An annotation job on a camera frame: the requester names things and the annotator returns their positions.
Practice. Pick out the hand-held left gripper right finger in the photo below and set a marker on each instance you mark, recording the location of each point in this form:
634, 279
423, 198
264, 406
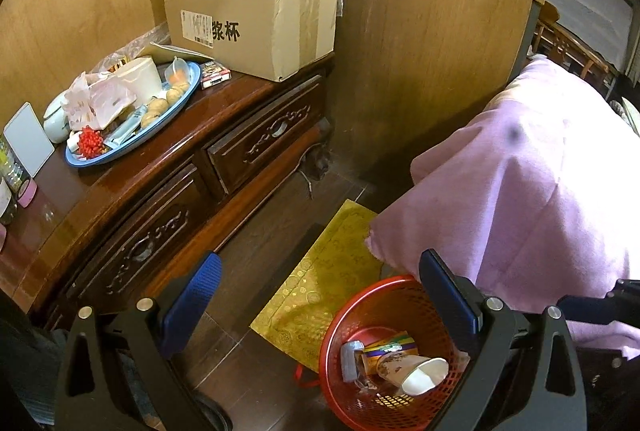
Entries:
450, 296

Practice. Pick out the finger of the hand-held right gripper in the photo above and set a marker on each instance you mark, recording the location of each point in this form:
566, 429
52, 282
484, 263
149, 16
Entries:
590, 308

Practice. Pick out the yellow wooden cabinet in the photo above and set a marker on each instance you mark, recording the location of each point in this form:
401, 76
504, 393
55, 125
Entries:
425, 61

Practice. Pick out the bunch of red berries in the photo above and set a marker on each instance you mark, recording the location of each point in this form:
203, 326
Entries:
91, 142

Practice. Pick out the yellow and purple carton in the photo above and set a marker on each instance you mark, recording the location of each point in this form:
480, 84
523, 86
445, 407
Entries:
385, 351

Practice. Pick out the white ceramic jar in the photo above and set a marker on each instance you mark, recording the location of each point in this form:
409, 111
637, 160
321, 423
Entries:
55, 118

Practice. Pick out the dark wooden chair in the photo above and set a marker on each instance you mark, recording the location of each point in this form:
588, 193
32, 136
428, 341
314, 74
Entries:
565, 46

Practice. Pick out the red mesh waste basket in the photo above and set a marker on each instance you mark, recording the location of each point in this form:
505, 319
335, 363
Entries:
350, 406

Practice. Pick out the brown cardboard box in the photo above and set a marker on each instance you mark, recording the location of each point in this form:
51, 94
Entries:
280, 26

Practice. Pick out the yellow patterned floor mat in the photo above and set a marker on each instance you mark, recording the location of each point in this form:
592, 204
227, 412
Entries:
310, 291

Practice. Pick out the blue oval tray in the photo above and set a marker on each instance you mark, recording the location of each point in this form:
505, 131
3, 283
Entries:
112, 157

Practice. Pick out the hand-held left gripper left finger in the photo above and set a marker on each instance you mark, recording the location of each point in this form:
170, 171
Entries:
192, 306

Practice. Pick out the pink plastic bag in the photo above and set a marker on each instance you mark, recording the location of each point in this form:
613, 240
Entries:
100, 103

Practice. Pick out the dark carved wooden dresser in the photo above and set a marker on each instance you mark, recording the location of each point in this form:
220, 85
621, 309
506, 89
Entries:
165, 141

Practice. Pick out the purple printed blanket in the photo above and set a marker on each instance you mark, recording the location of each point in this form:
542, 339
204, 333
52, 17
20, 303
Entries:
525, 186

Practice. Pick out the white framed mirror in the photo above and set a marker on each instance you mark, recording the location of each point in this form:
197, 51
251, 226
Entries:
27, 141

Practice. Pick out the blue face mask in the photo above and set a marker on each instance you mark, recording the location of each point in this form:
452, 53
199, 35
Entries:
352, 361

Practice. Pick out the brown potato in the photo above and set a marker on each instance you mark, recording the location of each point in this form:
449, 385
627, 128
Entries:
177, 93
154, 111

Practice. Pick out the small printed card box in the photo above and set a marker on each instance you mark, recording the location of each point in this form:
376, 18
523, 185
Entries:
216, 74

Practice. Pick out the white floral paper cup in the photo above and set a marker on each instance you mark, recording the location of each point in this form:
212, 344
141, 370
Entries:
425, 373

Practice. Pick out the pink tape roll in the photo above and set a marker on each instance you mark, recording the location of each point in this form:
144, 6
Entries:
27, 191

